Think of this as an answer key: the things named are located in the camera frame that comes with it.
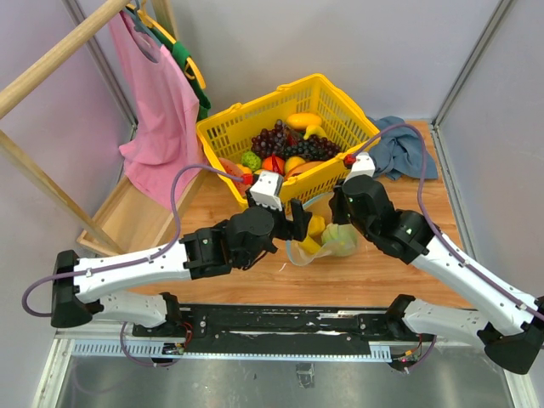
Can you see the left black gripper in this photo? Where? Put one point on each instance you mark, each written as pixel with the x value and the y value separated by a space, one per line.
pixel 296 229

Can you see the yellow plastic basket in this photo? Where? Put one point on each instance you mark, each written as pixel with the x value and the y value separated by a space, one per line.
pixel 228 133

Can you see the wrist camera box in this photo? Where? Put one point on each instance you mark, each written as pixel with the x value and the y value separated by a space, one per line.
pixel 265 192
pixel 363 165

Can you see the papaya slice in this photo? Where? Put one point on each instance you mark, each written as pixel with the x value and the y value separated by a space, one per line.
pixel 302 168

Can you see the yellow banana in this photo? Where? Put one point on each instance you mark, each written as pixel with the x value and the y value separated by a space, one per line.
pixel 309 245

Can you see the dark grape bunch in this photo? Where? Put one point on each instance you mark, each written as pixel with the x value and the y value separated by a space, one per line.
pixel 314 148

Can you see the green custard apple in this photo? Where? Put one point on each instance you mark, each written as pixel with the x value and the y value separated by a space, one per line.
pixel 251 160

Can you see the orange fruit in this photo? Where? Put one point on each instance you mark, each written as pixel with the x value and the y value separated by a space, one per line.
pixel 273 164

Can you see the clear zip top bag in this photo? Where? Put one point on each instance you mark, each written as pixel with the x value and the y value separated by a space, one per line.
pixel 318 205

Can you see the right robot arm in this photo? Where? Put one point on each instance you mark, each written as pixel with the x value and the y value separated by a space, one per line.
pixel 505 323

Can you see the green clothes hanger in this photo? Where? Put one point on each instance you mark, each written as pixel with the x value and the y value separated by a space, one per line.
pixel 204 102

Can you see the yellow clothes hanger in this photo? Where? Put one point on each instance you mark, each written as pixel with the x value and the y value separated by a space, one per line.
pixel 161 20

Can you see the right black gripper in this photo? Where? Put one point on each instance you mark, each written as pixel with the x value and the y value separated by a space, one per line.
pixel 336 203

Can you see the yellow bell pepper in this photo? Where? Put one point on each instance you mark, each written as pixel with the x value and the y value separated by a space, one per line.
pixel 317 225

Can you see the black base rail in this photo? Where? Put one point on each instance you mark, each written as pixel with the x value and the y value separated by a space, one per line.
pixel 280 330

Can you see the pink hanging shirt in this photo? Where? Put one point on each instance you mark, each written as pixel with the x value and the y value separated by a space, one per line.
pixel 167 109

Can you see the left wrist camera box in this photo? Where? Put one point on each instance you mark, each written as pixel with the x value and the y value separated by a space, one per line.
pixel 265 192

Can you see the yellow lemon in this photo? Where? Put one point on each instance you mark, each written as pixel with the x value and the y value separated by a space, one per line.
pixel 293 162

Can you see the yellow mango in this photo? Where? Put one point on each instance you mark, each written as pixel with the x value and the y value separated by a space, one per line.
pixel 300 121

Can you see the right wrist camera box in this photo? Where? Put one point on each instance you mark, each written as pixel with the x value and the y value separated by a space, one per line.
pixel 363 165

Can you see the blue crumpled cloth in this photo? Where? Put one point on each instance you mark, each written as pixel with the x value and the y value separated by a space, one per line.
pixel 399 153

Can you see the purple grape bunch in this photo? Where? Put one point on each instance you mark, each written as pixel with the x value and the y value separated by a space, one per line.
pixel 271 142

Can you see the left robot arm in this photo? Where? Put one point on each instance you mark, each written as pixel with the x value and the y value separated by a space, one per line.
pixel 86 288

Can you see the red chili pepper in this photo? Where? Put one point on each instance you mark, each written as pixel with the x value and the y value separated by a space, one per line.
pixel 292 137

